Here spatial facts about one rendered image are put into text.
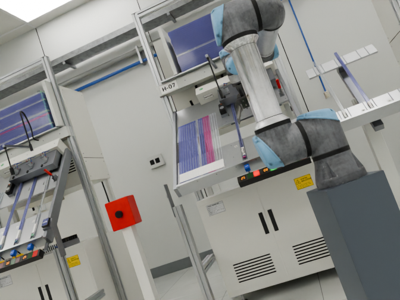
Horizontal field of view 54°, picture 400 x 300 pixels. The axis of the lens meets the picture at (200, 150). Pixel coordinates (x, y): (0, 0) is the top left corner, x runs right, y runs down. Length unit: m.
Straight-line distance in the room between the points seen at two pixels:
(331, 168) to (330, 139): 0.09
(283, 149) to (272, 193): 1.01
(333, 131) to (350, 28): 2.87
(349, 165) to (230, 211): 1.12
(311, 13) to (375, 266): 3.13
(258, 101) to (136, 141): 3.00
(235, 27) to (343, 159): 0.51
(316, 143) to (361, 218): 0.24
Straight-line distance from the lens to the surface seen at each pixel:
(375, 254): 1.22
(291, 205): 2.18
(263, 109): 1.20
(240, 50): 1.24
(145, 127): 4.10
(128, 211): 2.17
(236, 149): 1.97
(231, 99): 2.27
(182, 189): 1.94
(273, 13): 1.29
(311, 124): 1.21
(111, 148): 4.24
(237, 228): 2.22
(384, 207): 1.22
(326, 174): 1.22
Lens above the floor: 0.67
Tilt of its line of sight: 6 degrees up
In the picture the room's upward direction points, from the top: 20 degrees counter-clockwise
